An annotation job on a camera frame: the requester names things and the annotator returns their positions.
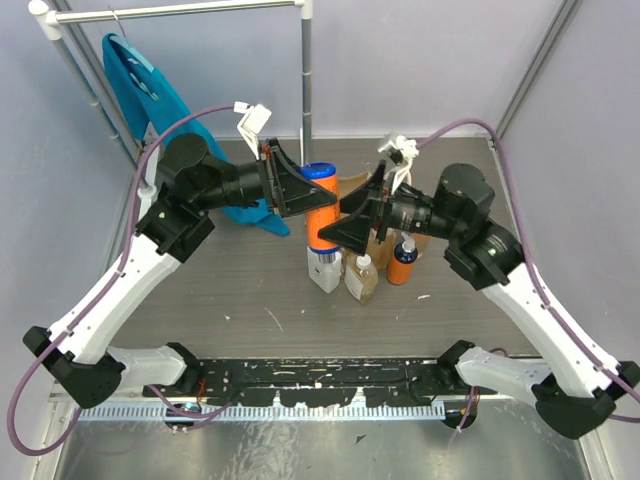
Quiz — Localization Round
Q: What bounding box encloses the clear amber bottle white cap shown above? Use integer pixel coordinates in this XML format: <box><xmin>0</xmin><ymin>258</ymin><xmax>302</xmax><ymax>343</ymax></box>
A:
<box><xmin>344</xmin><ymin>254</ymin><xmax>378</xmax><ymax>304</ymax></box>

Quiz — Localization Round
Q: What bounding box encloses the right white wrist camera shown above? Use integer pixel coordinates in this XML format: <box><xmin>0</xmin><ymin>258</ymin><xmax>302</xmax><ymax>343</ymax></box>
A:
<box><xmin>377</xmin><ymin>133</ymin><xmax>419</xmax><ymax>194</ymax></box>

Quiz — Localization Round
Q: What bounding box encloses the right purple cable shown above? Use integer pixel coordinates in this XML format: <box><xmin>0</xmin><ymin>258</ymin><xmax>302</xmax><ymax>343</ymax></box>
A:
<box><xmin>417</xmin><ymin>117</ymin><xmax>640</xmax><ymax>431</ymax></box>

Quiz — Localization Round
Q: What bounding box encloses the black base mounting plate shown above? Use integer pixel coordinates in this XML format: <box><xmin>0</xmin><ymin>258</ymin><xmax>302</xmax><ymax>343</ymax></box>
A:
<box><xmin>158</xmin><ymin>357</ymin><xmax>471</xmax><ymax>408</ymax></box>

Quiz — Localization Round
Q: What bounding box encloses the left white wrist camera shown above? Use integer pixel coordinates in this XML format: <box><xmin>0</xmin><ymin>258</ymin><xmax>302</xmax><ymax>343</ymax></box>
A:
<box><xmin>233</xmin><ymin>101</ymin><xmax>272</xmax><ymax>160</ymax></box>

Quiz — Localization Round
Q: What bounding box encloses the white metal clothes rack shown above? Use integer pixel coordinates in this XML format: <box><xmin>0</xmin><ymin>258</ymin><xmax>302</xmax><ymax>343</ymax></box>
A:
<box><xmin>27</xmin><ymin>0</ymin><xmax>317</xmax><ymax>201</ymax></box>

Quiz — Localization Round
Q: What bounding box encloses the canvas burlap tote bag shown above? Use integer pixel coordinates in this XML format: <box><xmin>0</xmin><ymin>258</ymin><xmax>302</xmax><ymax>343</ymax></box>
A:
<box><xmin>337</xmin><ymin>169</ymin><xmax>434</xmax><ymax>271</ymax></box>

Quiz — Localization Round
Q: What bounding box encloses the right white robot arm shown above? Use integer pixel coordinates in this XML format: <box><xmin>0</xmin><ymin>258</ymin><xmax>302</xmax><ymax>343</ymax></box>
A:
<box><xmin>319</xmin><ymin>163</ymin><xmax>639</xmax><ymax>439</ymax></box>

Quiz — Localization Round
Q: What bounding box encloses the orange bottle blue cap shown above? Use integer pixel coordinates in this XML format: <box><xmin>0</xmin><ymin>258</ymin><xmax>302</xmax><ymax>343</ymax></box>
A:
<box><xmin>301</xmin><ymin>162</ymin><xmax>340</xmax><ymax>254</ymax></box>

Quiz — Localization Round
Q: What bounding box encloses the teal cloth shirt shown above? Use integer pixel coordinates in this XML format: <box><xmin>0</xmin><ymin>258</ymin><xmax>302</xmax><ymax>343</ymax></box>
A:
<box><xmin>101</xmin><ymin>33</ymin><xmax>290</xmax><ymax>237</ymax></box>

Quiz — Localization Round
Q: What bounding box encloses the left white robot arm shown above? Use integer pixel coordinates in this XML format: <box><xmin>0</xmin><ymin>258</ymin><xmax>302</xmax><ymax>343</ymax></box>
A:
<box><xmin>23</xmin><ymin>133</ymin><xmax>339</xmax><ymax>409</ymax></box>

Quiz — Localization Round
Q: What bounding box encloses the aluminium frame rail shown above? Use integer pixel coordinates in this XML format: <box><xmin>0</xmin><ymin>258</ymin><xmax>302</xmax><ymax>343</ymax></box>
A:
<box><xmin>47</xmin><ymin>357</ymin><xmax>596</xmax><ymax>424</ymax></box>

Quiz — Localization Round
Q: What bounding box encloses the white bottle black cap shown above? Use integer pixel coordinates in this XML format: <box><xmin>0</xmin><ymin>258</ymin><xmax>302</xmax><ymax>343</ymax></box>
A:
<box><xmin>307</xmin><ymin>248</ymin><xmax>342</xmax><ymax>293</ymax></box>

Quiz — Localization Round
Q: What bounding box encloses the blue orange pump bottle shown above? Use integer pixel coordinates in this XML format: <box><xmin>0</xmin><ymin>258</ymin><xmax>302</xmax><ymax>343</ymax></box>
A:
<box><xmin>386</xmin><ymin>233</ymin><xmax>418</xmax><ymax>286</ymax></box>

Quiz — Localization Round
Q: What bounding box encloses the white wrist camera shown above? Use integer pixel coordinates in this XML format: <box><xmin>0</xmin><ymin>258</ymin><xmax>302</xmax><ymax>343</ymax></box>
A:
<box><xmin>233</xmin><ymin>101</ymin><xmax>272</xmax><ymax>160</ymax></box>
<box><xmin>377</xmin><ymin>133</ymin><xmax>419</xmax><ymax>194</ymax></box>

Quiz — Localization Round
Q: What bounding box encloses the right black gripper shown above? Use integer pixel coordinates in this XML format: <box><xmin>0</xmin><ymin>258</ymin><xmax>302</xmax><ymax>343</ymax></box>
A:
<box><xmin>319</xmin><ymin>157</ymin><xmax>464</xmax><ymax>253</ymax></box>

